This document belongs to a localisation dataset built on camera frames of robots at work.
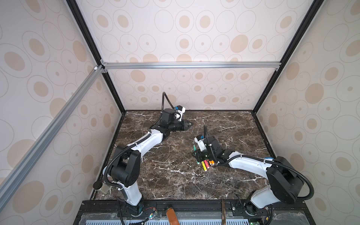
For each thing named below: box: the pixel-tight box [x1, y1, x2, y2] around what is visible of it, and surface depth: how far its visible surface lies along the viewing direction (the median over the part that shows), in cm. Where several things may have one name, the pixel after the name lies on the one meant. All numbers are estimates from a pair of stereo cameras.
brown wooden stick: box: [221, 199, 227, 225], surface depth 74 cm
